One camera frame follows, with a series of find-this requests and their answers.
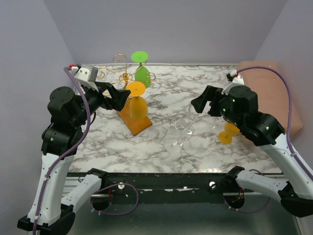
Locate orange hanging wine glass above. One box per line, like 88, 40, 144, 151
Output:
126, 81, 148, 119

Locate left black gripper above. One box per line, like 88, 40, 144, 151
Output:
72, 80, 131, 127

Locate clear glass on table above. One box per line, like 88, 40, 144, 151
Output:
212, 117, 222, 132

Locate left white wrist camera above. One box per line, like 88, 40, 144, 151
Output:
69, 64, 99, 92

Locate clear wine glass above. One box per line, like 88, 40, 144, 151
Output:
187, 104, 199, 136
172, 119, 189, 146

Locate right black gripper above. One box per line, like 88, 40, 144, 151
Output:
191, 84, 243, 128

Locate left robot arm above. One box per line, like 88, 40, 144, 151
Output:
17, 82, 131, 235

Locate wooden rack base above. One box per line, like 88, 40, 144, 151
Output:
117, 98, 153, 136

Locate pink plastic storage box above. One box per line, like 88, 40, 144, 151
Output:
237, 61, 303, 139

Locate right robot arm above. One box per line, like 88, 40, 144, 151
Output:
191, 85, 313, 217

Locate orange wine glass on table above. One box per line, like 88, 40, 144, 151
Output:
218, 122, 240, 144

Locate black mounting rail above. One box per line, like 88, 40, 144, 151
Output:
66, 168, 255, 205

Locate gold wire glass rack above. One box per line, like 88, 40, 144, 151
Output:
97, 54, 157, 90

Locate green wine glass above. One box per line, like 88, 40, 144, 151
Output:
131, 51, 151, 88

